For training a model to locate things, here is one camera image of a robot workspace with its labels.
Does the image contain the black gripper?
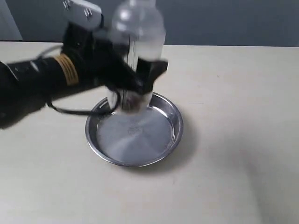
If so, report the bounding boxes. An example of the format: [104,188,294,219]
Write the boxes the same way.
[63,23,168,95]

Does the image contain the clear plastic shaker bottle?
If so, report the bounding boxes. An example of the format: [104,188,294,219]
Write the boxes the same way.
[108,0,166,114]

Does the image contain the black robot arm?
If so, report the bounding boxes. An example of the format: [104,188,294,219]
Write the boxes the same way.
[0,23,168,129]

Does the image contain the round stainless steel plate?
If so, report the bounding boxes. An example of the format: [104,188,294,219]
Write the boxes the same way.
[85,93,184,168]

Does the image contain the black cable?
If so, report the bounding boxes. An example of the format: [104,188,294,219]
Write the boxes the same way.
[35,45,122,116]

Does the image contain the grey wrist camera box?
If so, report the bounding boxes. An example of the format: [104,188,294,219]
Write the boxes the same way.
[62,0,104,31]

